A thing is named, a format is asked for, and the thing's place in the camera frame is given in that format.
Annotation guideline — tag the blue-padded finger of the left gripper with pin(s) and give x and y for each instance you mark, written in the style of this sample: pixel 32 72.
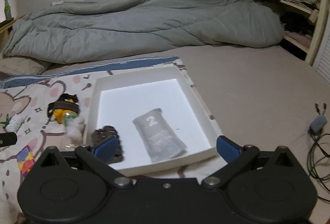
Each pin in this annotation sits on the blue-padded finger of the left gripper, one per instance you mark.
pixel 8 139

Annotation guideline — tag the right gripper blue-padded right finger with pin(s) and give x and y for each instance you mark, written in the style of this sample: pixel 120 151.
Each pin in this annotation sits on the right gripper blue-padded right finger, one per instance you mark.
pixel 237 158

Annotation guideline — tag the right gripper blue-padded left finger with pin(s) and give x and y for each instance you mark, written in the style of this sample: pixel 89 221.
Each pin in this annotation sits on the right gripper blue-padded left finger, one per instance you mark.
pixel 95 159

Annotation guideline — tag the green plastic clothes pegs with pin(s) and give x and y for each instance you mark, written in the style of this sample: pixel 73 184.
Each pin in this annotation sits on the green plastic clothes pegs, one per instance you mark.
pixel 5 121

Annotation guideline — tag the white yarn ball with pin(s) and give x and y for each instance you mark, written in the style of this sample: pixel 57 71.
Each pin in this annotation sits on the white yarn ball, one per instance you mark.
pixel 15 123

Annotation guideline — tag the black hair claw clip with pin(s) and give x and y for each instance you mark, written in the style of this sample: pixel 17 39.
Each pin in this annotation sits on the black hair claw clip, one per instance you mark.
pixel 106 145

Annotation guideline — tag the colourful card game box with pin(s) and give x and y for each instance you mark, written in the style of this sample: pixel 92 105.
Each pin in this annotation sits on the colourful card game box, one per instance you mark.
pixel 25 161

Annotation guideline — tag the white cotton ball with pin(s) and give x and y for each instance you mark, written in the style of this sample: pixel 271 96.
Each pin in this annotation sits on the white cotton ball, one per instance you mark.
pixel 75 128

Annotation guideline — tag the yellow headlamp with strap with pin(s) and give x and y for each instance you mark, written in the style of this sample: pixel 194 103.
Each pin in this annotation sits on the yellow headlamp with strap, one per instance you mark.
pixel 64 108

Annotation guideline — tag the grey disposable seat cushion pack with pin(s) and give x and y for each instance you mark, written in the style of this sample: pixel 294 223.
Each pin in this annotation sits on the grey disposable seat cushion pack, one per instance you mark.
pixel 159 138

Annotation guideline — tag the bag of rubber bands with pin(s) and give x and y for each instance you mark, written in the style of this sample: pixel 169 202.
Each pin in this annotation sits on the bag of rubber bands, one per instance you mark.
pixel 68 144

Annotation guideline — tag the cartoon bear print cloth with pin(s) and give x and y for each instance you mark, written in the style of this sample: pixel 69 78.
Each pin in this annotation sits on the cartoon bear print cloth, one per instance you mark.
pixel 86 105

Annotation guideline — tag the white shallow cardboard box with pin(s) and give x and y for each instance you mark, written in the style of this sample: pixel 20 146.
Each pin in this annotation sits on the white shallow cardboard box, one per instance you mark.
pixel 118 99

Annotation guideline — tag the beige fluffy blanket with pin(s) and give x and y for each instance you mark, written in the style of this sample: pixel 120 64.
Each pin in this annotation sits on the beige fluffy blanket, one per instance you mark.
pixel 22 66

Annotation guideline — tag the small grey adapter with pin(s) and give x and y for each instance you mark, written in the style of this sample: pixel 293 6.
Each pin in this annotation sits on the small grey adapter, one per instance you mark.
pixel 317 125

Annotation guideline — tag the grey-green duvet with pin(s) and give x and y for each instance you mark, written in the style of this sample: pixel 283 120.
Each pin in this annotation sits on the grey-green duvet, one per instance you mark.
pixel 75 32

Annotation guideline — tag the white louvered door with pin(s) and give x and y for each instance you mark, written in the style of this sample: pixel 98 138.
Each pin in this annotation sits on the white louvered door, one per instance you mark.
pixel 322 62

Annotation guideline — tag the green glass bottle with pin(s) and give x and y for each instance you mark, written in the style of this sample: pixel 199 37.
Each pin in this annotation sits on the green glass bottle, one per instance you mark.
pixel 7 10

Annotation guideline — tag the wooden wall niche shelf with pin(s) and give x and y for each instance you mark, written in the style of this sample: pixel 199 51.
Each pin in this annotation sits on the wooden wall niche shelf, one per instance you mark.
pixel 303 25

